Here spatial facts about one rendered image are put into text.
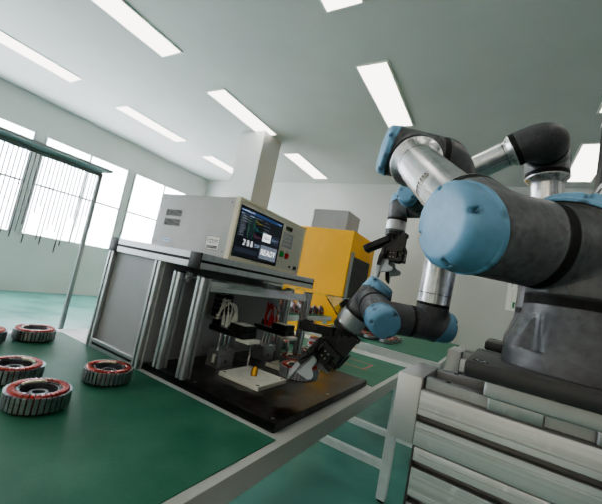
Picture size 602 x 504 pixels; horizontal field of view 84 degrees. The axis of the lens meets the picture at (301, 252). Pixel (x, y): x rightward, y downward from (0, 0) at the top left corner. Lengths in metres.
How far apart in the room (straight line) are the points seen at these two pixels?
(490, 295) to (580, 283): 5.69
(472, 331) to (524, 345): 5.67
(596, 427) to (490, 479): 0.13
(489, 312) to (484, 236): 5.77
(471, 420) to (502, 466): 0.06
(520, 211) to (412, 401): 0.28
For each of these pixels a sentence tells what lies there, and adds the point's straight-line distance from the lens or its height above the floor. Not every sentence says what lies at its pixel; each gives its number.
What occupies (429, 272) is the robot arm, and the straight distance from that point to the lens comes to 0.85.
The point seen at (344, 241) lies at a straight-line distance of 4.80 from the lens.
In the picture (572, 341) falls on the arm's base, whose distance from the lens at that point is 0.51.
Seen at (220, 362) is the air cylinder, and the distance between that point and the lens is 1.16.
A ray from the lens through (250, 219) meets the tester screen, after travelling 1.14.
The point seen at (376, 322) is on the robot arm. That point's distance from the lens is 0.77.
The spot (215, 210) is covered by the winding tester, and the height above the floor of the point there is 1.27.
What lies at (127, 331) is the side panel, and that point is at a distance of 1.19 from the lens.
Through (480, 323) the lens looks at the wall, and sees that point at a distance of 6.20.
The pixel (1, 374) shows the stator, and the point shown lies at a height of 0.78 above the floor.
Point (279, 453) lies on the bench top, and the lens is 0.81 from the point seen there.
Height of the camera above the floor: 1.09
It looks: 5 degrees up
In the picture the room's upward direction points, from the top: 11 degrees clockwise
